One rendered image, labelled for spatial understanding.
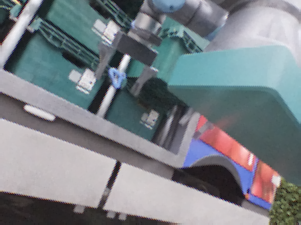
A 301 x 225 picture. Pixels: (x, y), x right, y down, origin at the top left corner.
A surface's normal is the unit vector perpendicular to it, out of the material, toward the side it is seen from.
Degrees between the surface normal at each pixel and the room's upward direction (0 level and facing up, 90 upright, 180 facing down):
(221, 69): 90
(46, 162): 90
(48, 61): 97
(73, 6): 96
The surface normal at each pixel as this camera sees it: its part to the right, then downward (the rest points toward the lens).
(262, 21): -0.10, -0.59
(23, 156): 0.66, 0.07
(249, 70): -0.65, -0.43
